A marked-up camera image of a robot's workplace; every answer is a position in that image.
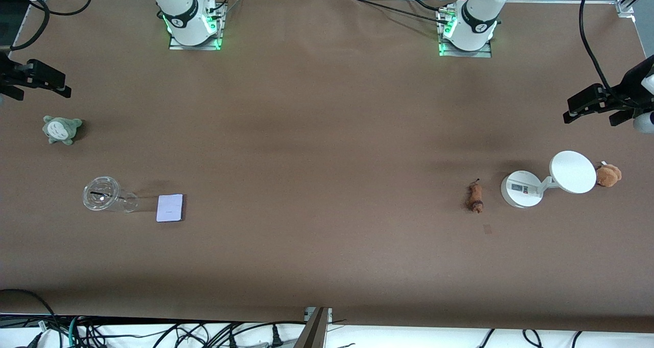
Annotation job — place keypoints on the small brown lion statue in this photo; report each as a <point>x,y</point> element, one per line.
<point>476,197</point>

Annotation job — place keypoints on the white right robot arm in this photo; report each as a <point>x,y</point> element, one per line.
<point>176,0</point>

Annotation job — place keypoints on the grey totoro plush toy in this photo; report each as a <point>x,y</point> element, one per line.
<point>61,131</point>

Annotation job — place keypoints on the brown plush toy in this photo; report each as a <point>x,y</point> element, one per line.
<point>609,176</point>

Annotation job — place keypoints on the white round-head desk lamp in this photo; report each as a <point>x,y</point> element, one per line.
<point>572,171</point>

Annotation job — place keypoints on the clear plastic lidded cup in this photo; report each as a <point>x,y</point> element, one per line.
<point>102,194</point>

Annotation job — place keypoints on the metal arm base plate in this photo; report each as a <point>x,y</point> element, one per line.
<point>485,52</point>
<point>204,46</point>

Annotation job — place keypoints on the dark camera mount post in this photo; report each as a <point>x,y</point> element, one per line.
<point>314,332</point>

